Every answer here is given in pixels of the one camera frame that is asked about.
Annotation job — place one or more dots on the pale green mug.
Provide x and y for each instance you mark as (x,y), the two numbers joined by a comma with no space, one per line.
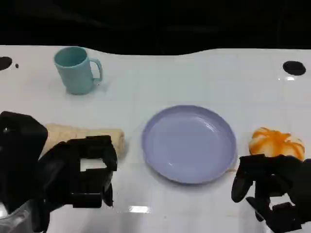
(74,72)

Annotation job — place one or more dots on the beige towel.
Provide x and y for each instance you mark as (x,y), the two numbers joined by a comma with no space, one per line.
(73,133)

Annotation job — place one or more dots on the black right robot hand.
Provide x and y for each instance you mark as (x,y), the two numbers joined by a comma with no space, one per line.
(289,177)

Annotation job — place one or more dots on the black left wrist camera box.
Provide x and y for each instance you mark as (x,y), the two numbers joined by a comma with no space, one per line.
(19,150)

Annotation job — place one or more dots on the orange and white bread roll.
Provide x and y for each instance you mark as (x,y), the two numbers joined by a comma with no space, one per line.
(274,143)

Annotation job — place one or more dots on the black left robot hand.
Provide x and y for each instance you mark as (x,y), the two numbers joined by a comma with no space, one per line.
(60,170)

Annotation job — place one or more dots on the lilac plate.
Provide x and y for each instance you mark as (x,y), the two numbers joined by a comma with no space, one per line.
(188,145)

